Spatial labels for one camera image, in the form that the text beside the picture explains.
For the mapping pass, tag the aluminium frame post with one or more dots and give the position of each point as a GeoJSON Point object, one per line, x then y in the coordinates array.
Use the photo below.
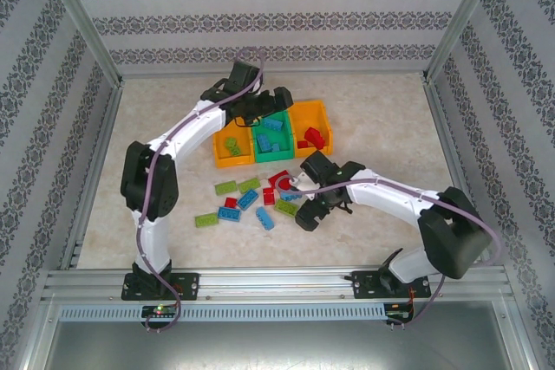
{"type": "Point", "coordinates": [466, 19]}
{"type": "Point", "coordinates": [78, 19]}

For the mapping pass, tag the large red lego brick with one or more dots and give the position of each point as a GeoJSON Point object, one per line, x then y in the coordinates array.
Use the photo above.
{"type": "Point", "coordinates": [277, 177]}

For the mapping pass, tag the small red lego brick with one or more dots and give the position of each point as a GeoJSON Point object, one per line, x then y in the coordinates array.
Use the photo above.
{"type": "Point", "coordinates": [269, 196]}
{"type": "Point", "coordinates": [230, 203]}

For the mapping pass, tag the small green lego brick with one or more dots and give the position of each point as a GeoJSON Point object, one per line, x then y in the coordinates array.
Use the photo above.
{"type": "Point", "coordinates": [230, 142]}

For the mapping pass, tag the small circuit board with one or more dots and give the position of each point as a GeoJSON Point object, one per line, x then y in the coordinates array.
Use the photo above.
{"type": "Point", "coordinates": [399, 313]}
{"type": "Point", "coordinates": [160, 310]}

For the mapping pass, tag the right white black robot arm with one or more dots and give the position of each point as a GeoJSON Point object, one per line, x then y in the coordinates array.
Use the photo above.
{"type": "Point", "coordinates": [390, 201]}

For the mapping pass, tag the grey metal panel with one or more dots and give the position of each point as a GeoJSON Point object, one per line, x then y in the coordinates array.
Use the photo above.
{"type": "Point", "coordinates": [277, 346]}

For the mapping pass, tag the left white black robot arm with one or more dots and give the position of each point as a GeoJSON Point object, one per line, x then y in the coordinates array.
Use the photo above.
{"type": "Point", "coordinates": [191, 131]}

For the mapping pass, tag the orange plastic container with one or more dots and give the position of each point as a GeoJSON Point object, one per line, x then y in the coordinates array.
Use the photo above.
{"type": "Point", "coordinates": [303, 116]}
{"type": "Point", "coordinates": [222, 158]}

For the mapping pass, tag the green plastic container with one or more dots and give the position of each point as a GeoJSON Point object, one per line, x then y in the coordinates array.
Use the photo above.
{"type": "Point", "coordinates": [277, 157]}

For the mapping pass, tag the aluminium mounting rail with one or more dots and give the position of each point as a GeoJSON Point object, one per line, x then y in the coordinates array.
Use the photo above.
{"type": "Point", "coordinates": [273, 281]}

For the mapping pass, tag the small blue lego brick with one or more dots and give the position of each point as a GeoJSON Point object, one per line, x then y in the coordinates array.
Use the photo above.
{"type": "Point", "coordinates": [276, 147]}

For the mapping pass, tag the aluminium side rail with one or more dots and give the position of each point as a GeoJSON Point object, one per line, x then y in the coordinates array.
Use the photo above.
{"type": "Point", "coordinates": [459, 162]}
{"type": "Point", "coordinates": [97, 179]}

